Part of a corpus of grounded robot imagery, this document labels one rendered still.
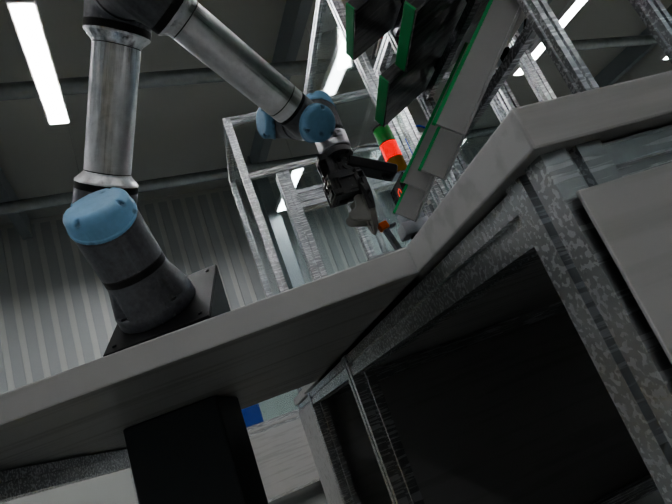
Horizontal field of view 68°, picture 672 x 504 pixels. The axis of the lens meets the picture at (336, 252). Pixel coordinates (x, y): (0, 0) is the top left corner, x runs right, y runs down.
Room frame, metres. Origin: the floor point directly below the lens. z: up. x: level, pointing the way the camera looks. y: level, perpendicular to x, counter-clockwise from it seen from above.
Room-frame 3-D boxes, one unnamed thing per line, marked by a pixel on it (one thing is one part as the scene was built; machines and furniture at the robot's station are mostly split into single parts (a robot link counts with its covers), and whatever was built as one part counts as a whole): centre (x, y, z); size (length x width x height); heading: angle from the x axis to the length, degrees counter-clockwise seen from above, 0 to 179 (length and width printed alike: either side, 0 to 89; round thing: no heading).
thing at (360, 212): (1.02, -0.08, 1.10); 0.06 x 0.03 x 0.09; 105
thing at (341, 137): (1.03, -0.08, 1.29); 0.08 x 0.08 x 0.05
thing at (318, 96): (1.04, -0.08, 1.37); 0.09 x 0.08 x 0.11; 119
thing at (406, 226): (1.07, -0.19, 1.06); 0.08 x 0.04 x 0.07; 105
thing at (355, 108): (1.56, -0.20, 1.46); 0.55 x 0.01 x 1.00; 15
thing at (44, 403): (0.91, 0.30, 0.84); 0.90 x 0.70 x 0.03; 4
